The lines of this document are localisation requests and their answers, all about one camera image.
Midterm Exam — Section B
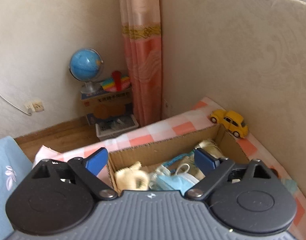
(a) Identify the cream sachet with cord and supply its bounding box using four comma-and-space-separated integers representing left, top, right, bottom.
195, 139, 225, 159

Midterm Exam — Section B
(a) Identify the blue face mask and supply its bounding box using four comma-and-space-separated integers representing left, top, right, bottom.
156, 163, 199, 196

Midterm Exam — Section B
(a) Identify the cream woven scrunchie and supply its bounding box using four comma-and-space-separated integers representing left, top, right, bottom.
114, 161, 150, 192

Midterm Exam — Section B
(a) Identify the cream pouch blue tassel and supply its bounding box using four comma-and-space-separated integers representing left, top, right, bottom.
163, 152, 205, 180

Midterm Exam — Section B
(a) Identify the blue patterned sachet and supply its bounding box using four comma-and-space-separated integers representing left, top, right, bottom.
149, 165, 171, 190

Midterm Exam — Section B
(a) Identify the blue plush doll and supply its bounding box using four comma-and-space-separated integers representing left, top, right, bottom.
280, 178, 298, 195

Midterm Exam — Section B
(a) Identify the black white pen box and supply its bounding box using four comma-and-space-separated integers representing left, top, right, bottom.
51, 160, 74, 183

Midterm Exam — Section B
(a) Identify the cardboard box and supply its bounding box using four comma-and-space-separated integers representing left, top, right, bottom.
108, 125, 249, 193

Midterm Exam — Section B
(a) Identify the white storage tray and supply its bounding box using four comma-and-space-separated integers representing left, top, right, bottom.
96, 114, 139, 141

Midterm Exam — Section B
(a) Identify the yellow toy car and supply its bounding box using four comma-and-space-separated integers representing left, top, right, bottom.
209, 109, 249, 138

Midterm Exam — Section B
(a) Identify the orange checkered tablecloth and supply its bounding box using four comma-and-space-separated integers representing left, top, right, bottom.
33, 97, 306, 239

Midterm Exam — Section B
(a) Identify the dark brown hair scrunchie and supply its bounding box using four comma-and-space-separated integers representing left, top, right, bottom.
269, 168, 279, 179

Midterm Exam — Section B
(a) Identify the orange printed carton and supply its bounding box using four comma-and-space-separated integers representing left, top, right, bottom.
80, 88, 133, 125

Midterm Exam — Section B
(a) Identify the blue embroidered pillow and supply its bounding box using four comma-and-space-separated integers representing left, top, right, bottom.
0, 136, 33, 239

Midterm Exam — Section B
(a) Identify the rainbow pop toy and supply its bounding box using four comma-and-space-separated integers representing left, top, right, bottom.
100, 70, 131, 93

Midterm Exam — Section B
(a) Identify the blue desk globe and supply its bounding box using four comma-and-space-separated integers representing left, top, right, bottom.
69, 48, 104, 94

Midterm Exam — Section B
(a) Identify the peach patterned curtain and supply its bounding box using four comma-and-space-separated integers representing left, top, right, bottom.
120, 0, 163, 126

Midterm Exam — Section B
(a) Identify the white wall cable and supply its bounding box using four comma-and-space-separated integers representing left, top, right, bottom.
0, 87, 33, 116

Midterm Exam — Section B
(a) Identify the wall power socket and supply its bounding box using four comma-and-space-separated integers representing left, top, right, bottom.
24, 99, 45, 115

